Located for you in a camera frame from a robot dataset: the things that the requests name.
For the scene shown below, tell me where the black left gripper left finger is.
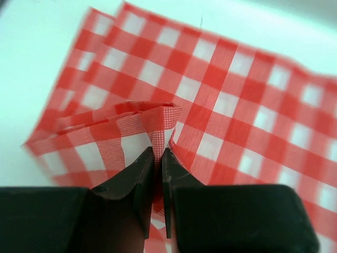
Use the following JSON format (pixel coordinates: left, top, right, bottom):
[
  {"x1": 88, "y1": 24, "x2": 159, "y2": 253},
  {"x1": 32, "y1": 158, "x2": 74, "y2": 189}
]
[{"x1": 91, "y1": 147, "x2": 154, "y2": 239}]

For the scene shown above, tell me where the red white checkered cloth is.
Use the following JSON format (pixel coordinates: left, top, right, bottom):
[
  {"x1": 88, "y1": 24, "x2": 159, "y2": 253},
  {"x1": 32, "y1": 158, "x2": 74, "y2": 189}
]
[{"x1": 25, "y1": 3, "x2": 336, "y2": 252}]

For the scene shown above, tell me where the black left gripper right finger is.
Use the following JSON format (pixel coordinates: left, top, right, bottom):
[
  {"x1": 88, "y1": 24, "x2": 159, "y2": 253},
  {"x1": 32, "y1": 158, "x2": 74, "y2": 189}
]
[{"x1": 161, "y1": 148, "x2": 203, "y2": 239}]

